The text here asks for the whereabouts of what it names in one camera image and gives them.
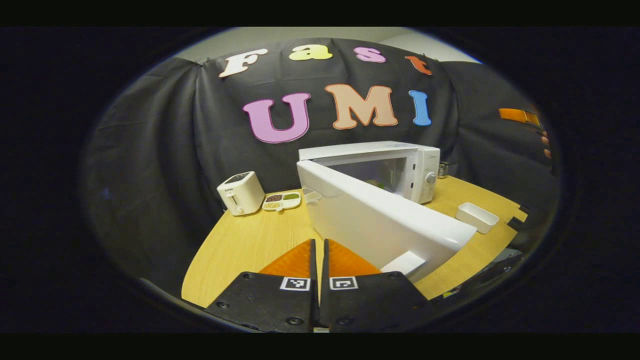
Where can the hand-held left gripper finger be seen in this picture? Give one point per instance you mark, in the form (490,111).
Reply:
(315,295)
(324,295)

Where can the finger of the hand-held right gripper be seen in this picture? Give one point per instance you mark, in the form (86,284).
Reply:
(520,116)

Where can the square glass jar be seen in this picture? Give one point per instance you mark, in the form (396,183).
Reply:
(443,170)

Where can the small white seasoning dish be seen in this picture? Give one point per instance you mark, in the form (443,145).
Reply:
(281,201)

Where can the white microwave oven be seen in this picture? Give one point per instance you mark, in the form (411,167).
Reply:
(375,220)

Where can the white rectangular tray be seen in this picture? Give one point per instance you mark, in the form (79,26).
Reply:
(477,217)

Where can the black backdrop cloth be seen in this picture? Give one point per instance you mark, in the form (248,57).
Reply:
(160,150)

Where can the white toaster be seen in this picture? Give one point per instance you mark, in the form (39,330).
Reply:
(240,194)

